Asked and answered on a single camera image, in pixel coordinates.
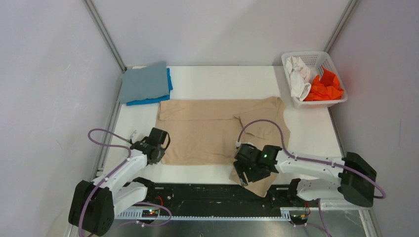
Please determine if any beige t-shirt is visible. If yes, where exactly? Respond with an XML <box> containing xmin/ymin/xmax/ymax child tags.
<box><xmin>154</xmin><ymin>96</ymin><xmax>292</xmax><ymax>198</ymax></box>

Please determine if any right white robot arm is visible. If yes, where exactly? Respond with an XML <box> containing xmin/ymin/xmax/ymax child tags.
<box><xmin>233</xmin><ymin>142</ymin><xmax>377</xmax><ymax>207</ymax></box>

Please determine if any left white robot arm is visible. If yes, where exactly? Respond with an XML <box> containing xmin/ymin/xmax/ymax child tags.
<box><xmin>68</xmin><ymin>127</ymin><xmax>170</xmax><ymax>237</ymax></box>

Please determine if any folded blue t-shirt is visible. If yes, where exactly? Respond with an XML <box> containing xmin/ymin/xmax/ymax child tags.
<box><xmin>126</xmin><ymin>68</ymin><xmax>173</xmax><ymax>107</ymax></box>

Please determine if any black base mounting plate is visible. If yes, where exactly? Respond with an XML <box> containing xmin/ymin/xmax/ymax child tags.
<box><xmin>133</xmin><ymin>177</ymin><xmax>318</xmax><ymax>218</ymax></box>

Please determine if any folded grey t-shirt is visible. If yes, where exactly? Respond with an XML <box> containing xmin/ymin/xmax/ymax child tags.
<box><xmin>119</xmin><ymin>62</ymin><xmax>173</xmax><ymax>105</ymax></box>

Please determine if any left controller board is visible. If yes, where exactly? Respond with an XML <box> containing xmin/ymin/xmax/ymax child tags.
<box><xmin>141</xmin><ymin>209</ymin><xmax>160</xmax><ymax>218</ymax></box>

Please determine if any controller board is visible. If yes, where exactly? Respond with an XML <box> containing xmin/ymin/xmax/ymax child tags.
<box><xmin>141</xmin><ymin>209</ymin><xmax>160</xmax><ymax>218</ymax></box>
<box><xmin>290</xmin><ymin>215</ymin><xmax>308</xmax><ymax>226</ymax></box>

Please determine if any right controller board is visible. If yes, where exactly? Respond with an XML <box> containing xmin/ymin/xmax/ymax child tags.
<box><xmin>290</xmin><ymin>215</ymin><xmax>308</xmax><ymax>226</ymax></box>

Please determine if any white crumpled t-shirt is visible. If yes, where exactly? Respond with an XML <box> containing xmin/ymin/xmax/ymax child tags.
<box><xmin>285</xmin><ymin>56</ymin><xmax>312</xmax><ymax>101</ymax></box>

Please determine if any white plastic laundry basket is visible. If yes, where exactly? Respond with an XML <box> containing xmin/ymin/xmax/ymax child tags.
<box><xmin>281</xmin><ymin>51</ymin><xmax>348</xmax><ymax>109</ymax></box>

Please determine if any orange crumpled t-shirt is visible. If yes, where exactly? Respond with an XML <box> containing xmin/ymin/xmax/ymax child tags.
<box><xmin>304</xmin><ymin>66</ymin><xmax>344</xmax><ymax>102</ymax></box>

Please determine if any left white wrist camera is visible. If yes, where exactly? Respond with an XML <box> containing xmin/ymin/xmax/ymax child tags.
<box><xmin>129</xmin><ymin>130</ymin><xmax>139</xmax><ymax>144</ymax></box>

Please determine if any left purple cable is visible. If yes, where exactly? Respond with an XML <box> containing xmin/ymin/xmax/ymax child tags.
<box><xmin>77</xmin><ymin>128</ymin><xmax>173</xmax><ymax>237</ymax></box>

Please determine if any aluminium frame rail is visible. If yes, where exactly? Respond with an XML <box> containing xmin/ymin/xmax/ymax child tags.
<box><xmin>67</xmin><ymin>186</ymin><xmax>382</xmax><ymax>237</ymax></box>

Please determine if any left corner aluminium post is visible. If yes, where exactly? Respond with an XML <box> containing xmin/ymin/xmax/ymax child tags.
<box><xmin>83</xmin><ymin>0</ymin><xmax>127</xmax><ymax>72</ymax></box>

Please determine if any corner aluminium post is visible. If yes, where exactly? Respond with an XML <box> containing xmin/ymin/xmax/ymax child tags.
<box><xmin>83</xmin><ymin>0</ymin><xmax>127</xmax><ymax>72</ymax></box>
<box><xmin>324</xmin><ymin>0</ymin><xmax>361</xmax><ymax>54</ymax></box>

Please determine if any right corner aluminium post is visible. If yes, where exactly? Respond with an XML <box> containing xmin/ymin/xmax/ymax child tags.
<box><xmin>324</xmin><ymin>0</ymin><xmax>361</xmax><ymax>54</ymax></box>

